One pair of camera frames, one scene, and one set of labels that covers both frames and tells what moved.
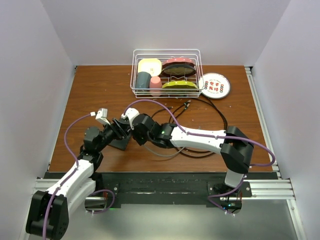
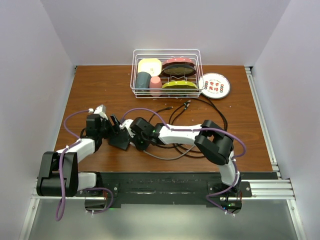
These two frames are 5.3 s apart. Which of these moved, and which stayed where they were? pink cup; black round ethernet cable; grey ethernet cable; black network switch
Moved: grey ethernet cable
Stayed: pink cup; black network switch; black round ethernet cable
